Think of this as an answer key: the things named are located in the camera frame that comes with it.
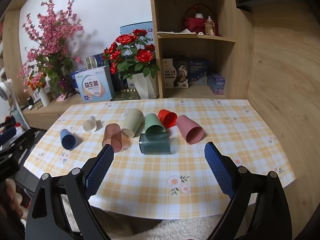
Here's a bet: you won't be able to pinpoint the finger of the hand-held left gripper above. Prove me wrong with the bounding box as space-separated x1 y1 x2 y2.
0 127 35 157

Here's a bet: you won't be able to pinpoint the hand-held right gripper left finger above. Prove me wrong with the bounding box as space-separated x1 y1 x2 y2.
25 144 115 240

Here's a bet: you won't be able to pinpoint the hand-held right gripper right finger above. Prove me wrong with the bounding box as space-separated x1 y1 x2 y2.
204 141 293 240

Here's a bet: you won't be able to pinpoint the brown transparent cup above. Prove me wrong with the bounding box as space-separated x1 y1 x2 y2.
102 123 123 153

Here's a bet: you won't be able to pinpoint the navy blue cup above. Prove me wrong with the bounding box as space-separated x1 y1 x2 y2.
60 129 77 151

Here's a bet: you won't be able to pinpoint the small white cup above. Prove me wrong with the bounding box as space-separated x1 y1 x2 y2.
83 116 98 133

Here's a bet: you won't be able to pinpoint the pink cup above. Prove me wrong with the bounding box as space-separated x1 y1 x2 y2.
175 115 204 145

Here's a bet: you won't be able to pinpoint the beige cup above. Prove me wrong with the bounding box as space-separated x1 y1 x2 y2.
121 108 144 137

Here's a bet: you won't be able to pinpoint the dark teal transparent cup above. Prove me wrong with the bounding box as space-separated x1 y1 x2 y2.
139 131 172 155

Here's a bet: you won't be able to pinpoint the green cup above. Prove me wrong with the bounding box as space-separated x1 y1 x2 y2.
144 113 166 134

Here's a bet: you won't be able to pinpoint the red cup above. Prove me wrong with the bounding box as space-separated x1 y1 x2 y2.
158 109 178 128

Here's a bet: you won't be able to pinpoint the person's left hand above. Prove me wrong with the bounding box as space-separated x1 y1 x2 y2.
0 180 24 219

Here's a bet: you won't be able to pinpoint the low wooden cabinet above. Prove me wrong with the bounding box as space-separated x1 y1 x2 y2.
22 94 163 130

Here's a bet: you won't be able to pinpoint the row of small dark bottles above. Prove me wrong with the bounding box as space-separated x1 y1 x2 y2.
26 94 43 110

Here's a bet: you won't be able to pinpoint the yellow checked tablecloth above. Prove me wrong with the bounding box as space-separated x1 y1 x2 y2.
24 97 297 220

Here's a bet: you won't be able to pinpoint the white clip fan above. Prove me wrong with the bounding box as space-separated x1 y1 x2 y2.
0 79 29 130

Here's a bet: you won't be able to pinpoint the white fluffy rug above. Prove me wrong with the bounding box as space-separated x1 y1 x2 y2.
62 195 225 240

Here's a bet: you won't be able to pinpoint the foil blister packs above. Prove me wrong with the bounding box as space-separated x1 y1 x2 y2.
114 88 140 102

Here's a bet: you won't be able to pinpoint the white and blue carton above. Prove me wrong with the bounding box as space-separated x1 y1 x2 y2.
74 66 115 102

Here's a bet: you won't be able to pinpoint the small purple box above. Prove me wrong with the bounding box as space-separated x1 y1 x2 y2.
207 73 225 95

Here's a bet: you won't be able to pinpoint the white angular flower pot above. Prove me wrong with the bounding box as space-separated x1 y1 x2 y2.
131 72 160 100

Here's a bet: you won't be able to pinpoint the dark blue printed box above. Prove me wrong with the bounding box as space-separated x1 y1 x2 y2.
188 59 210 85

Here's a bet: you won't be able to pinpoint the silver glass jar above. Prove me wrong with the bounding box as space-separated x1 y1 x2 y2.
85 56 97 70

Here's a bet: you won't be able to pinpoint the white and black snack box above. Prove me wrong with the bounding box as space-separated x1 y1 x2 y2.
163 57 189 89

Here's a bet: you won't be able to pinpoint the pink artificial flower bouquet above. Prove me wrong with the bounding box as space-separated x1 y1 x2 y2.
17 0 84 96

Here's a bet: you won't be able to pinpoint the wooden shelf unit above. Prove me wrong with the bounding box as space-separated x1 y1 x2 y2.
149 0 253 99

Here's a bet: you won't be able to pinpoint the red rose plant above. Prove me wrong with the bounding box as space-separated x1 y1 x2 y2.
102 29 160 80

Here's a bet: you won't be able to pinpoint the clear perfume bottle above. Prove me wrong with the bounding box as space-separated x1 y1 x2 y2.
205 16 215 36

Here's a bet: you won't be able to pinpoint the stack of papers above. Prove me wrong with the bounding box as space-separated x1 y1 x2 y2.
157 29 198 35

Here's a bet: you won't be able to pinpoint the light blue flat box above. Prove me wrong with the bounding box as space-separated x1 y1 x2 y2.
119 21 153 37

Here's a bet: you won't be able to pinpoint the red gift basket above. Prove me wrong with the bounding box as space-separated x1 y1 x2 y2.
184 4 218 36

